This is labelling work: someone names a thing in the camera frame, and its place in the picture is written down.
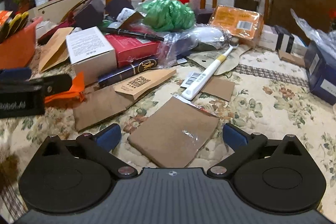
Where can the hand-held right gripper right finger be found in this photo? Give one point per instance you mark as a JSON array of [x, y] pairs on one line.
[[233, 136]]

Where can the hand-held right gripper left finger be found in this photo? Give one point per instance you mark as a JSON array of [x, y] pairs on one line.
[[110, 136]]

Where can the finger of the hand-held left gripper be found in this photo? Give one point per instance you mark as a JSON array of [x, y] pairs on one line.
[[14, 74], [55, 83]]

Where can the orange plastic basin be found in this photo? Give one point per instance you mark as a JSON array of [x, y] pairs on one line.
[[15, 48]]

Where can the dark box gold emblem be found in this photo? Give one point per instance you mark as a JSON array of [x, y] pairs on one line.
[[126, 71]]

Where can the white toothbrush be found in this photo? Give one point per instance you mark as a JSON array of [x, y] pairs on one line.
[[203, 77]]

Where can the kraft paper bag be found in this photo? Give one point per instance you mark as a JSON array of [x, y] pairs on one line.
[[53, 52]]

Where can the large cardboard sheet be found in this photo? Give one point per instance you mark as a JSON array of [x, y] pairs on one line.
[[99, 106]]

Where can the floral tablecloth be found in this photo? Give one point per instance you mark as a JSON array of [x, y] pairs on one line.
[[267, 108]]

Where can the small cardboard piece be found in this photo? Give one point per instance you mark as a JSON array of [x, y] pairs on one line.
[[220, 88]]

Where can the yellow black items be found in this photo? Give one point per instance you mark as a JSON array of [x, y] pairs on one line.
[[14, 24]]

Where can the white and tan cardboard box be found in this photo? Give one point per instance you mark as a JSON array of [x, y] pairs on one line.
[[89, 45]]

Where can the taped cardboard piece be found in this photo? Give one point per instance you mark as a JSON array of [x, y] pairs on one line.
[[170, 137]]

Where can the printed kraft envelope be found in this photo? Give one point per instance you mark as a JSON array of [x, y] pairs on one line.
[[143, 83]]

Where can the white barcode label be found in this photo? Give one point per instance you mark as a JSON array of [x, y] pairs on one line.
[[193, 78]]

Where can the dark purple box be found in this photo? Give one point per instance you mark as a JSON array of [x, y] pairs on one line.
[[89, 12], [118, 5]]

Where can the cream cabinet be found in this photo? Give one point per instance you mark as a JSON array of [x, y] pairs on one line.
[[63, 5]]

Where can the printed paper pouch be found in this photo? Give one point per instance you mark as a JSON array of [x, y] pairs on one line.
[[207, 61]]

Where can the black pen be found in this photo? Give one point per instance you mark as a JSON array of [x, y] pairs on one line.
[[131, 33]]

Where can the flat kraft box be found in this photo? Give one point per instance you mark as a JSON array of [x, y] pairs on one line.
[[291, 58]]

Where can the clear plastic bag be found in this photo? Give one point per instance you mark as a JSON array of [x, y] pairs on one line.
[[312, 27], [199, 37]]

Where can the small white box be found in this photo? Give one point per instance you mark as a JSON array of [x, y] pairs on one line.
[[299, 45], [267, 36]]

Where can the blue cardboard box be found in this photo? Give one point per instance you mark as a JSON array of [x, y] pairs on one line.
[[320, 74]]

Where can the black and white box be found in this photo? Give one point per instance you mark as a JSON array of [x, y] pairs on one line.
[[284, 39]]

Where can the orange wrapped package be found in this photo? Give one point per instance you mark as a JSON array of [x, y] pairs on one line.
[[235, 23]]

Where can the small dark box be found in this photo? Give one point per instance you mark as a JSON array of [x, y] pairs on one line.
[[204, 15]]

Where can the green plastic bag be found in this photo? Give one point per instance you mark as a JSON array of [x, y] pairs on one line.
[[169, 14]]

